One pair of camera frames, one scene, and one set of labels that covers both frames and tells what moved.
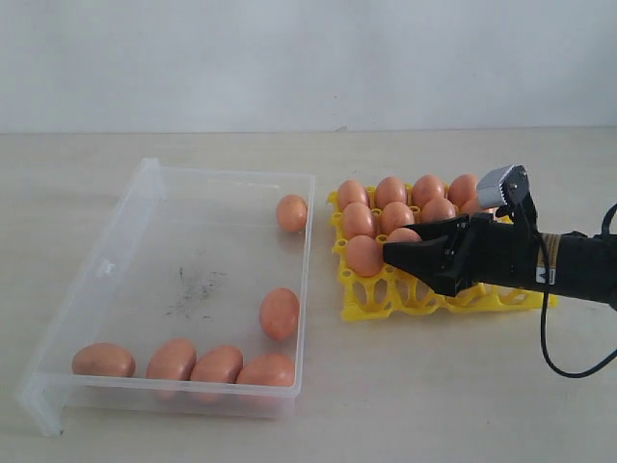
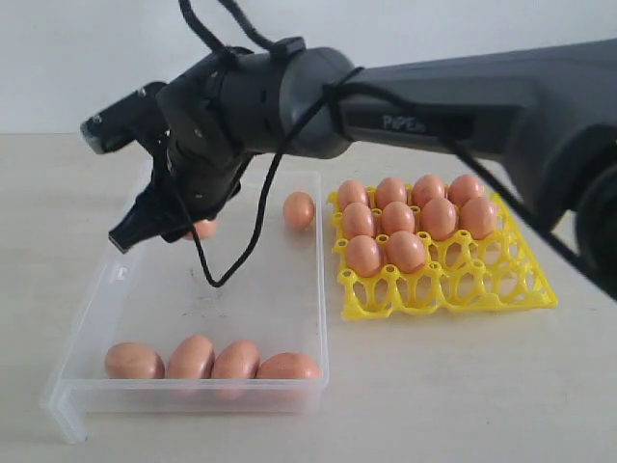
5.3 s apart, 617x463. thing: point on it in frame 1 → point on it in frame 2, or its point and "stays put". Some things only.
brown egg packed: x=426 y=187 stays put
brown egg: x=364 y=256 stays put
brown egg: x=272 y=369 → x=287 y=366
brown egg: x=280 y=313 → x=206 y=230
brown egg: x=173 y=359 → x=192 y=357
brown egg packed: x=388 y=190 stays put
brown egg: x=394 y=215 stays put
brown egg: x=437 y=208 stays put
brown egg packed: x=463 y=188 stays put
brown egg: x=358 y=220 stays put
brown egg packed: x=351 y=191 stays put
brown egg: x=221 y=364 → x=237 y=360
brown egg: x=104 y=359 → x=133 y=361
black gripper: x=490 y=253 → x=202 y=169
